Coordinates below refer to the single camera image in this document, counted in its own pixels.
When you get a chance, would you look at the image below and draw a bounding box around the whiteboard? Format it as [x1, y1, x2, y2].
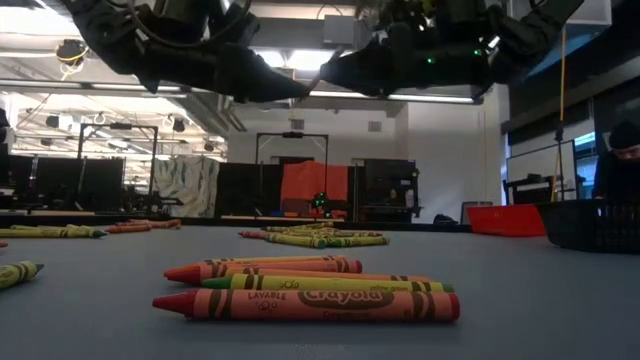
[504, 138, 580, 205]

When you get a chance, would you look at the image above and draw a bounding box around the yellow hanging cable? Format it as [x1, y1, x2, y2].
[549, 24, 568, 203]

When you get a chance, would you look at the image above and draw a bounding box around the black aluminium table frame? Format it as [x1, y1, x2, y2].
[0, 211, 474, 234]

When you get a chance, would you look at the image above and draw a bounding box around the blue-grey table mat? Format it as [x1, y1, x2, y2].
[0, 223, 640, 360]

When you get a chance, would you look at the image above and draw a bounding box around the red crayon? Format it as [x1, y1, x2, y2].
[114, 218, 183, 231]
[151, 288, 462, 323]

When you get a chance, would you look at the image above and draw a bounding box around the black plastic basket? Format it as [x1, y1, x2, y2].
[536, 198, 640, 255]

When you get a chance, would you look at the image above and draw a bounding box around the black shelf cabinet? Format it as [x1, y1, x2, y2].
[355, 157, 424, 224]

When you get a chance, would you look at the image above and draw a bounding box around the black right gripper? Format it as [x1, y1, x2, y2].
[319, 0, 501, 97]

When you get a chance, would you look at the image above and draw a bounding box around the grey ceiling box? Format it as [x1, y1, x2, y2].
[322, 13, 360, 50]

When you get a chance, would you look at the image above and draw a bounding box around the black partition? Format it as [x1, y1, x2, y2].
[0, 153, 127, 214]
[213, 161, 284, 219]

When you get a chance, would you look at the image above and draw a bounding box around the blue window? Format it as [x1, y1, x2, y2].
[573, 130, 599, 200]

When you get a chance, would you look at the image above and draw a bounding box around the grey panel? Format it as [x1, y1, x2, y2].
[459, 200, 495, 226]

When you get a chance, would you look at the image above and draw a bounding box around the dark equipment desk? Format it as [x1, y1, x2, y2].
[503, 172, 587, 206]

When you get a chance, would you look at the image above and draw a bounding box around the white patterned sheet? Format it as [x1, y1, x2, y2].
[151, 154, 222, 219]

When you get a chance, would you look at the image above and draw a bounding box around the red plastic basket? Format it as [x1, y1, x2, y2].
[466, 203, 548, 238]

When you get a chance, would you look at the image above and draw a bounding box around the black frame stand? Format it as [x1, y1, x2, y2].
[254, 130, 331, 221]
[76, 121, 160, 201]

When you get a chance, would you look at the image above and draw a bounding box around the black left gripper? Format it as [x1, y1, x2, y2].
[137, 0, 311, 105]

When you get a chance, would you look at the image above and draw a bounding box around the orange cloth panel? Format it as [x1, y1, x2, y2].
[279, 159, 350, 205]

